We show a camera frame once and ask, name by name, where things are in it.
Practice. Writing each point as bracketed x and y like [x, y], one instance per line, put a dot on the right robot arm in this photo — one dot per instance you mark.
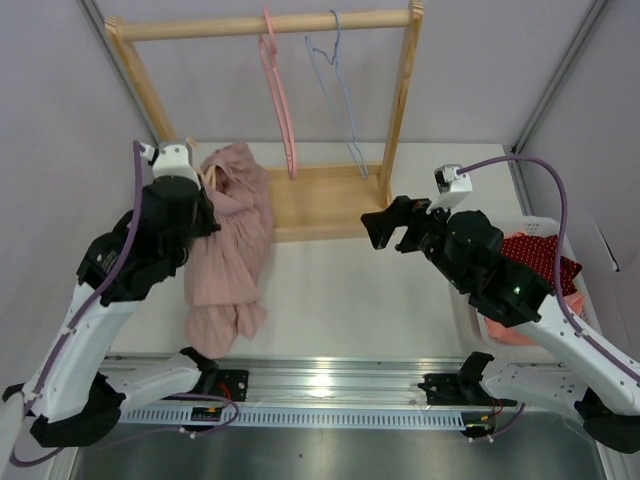
[516, 297]

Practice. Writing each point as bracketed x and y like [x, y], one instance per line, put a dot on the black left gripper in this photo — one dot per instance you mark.
[209, 223]

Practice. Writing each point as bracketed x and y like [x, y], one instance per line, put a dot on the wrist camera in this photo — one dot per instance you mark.
[453, 187]
[173, 159]

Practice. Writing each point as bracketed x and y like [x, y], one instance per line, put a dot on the red polka dot cloth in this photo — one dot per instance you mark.
[538, 253]

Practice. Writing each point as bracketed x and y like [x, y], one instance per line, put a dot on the wooden clothes rack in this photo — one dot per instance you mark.
[325, 201]

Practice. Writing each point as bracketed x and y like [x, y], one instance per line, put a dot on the pink pleated skirt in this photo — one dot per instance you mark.
[221, 277]

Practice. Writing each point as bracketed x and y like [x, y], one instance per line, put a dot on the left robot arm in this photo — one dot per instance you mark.
[74, 405]

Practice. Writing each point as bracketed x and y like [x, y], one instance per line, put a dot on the white plastic basket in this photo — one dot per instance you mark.
[535, 354]

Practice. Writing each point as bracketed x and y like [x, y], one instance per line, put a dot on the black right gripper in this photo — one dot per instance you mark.
[381, 225]

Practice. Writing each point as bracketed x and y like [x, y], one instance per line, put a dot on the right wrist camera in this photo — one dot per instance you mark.
[453, 187]

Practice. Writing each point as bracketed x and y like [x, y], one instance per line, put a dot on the blue wire hanger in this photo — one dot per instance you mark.
[339, 105]

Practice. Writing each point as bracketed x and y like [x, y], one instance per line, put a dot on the salmon pink cloth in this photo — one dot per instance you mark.
[508, 336]

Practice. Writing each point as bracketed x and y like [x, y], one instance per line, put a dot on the white slotted cable duct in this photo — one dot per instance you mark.
[197, 416]

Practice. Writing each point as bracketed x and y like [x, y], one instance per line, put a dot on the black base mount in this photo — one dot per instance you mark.
[225, 382]
[450, 387]

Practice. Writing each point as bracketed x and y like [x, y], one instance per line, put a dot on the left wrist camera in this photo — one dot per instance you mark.
[173, 159]

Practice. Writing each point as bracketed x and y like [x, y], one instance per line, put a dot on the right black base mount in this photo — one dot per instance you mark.
[450, 387]

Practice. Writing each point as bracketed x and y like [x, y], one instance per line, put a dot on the cream plastic hanger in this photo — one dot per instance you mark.
[207, 176]

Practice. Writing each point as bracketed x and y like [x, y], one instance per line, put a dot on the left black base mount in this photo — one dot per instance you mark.
[225, 382]

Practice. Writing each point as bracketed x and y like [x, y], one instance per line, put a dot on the pink plastic hanger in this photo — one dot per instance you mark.
[268, 55]

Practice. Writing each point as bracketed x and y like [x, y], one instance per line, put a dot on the aluminium mounting rail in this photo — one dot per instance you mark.
[342, 382]

